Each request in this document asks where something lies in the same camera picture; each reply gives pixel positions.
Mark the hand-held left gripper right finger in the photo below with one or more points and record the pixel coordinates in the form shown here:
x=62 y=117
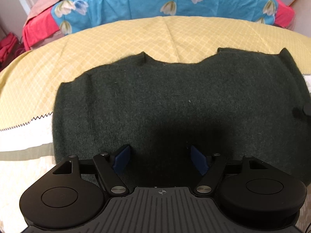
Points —
x=198 y=159

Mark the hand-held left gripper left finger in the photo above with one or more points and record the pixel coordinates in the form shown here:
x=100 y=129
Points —
x=121 y=159

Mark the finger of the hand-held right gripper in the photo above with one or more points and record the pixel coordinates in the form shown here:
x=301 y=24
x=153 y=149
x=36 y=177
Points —
x=307 y=109

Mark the dark green sweater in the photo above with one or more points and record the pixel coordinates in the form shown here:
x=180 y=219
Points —
x=175 y=97

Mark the yellow quilted blanket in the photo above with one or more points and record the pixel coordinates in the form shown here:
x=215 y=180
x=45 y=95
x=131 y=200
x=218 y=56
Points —
x=109 y=43

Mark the red cloth pile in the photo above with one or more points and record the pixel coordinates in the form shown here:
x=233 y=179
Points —
x=8 y=46

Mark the blue floral blanket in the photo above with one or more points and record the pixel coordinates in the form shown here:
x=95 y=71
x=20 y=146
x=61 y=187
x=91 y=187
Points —
x=150 y=0

